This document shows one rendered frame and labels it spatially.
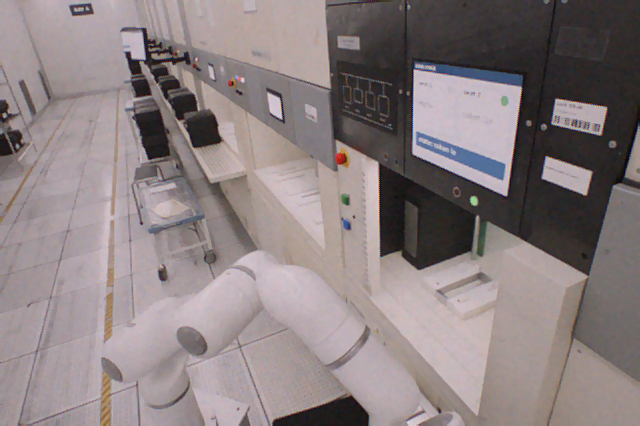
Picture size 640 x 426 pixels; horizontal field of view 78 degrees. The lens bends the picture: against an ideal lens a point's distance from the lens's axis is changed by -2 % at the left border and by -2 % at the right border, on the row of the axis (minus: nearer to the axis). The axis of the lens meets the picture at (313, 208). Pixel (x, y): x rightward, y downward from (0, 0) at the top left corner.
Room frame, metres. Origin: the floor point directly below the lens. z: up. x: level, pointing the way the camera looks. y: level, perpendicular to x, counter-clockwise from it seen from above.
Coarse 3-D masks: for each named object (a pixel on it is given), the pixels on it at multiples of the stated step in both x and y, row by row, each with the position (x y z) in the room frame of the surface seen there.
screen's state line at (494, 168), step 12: (420, 132) 0.87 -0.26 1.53; (420, 144) 0.87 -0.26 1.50; (432, 144) 0.83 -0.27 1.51; (444, 144) 0.79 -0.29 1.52; (444, 156) 0.79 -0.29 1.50; (456, 156) 0.76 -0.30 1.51; (468, 156) 0.73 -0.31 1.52; (480, 156) 0.70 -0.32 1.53; (480, 168) 0.69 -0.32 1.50; (492, 168) 0.67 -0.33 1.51; (504, 168) 0.64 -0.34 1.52
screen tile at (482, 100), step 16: (464, 96) 0.75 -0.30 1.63; (480, 96) 0.71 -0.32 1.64; (496, 96) 0.68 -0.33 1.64; (512, 96) 0.65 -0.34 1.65; (480, 112) 0.71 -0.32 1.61; (496, 112) 0.67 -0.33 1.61; (464, 128) 0.74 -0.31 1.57; (480, 128) 0.70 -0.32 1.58; (496, 128) 0.67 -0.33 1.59; (480, 144) 0.70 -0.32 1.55; (496, 144) 0.67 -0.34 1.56
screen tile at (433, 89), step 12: (420, 84) 0.87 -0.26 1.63; (432, 84) 0.83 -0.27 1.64; (444, 84) 0.80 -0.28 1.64; (456, 84) 0.77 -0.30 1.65; (420, 96) 0.87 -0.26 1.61; (432, 96) 0.83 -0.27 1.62; (444, 96) 0.80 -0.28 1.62; (456, 96) 0.77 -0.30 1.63; (420, 108) 0.87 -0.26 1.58; (444, 108) 0.80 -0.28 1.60; (420, 120) 0.87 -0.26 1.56; (432, 120) 0.83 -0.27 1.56; (444, 120) 0.80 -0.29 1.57; (444, 132) 0.79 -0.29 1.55
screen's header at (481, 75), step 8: (416, 64) 0.89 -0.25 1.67; (424, 64) 0.86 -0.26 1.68; (432, 64) 0.84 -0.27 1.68; (432, 72) 0.84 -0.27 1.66; (440, 72) 0.81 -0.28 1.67; (448, 72) 0.79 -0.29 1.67; (456, 72) 0.77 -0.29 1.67; (464, 72) 0.75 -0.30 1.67; (472, 72) 0.73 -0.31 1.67; (480, 72) 0.71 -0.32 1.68; (488, 72) 0.70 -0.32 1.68; (496, 72) 0.68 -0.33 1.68; (480, 80) 0.71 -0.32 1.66; (488, 80) 0.70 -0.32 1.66; (496, 80) 0.68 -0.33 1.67; (504, 80) 0.66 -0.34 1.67; (512, 80) 0.65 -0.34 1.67; (520, 80) 0.63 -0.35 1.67
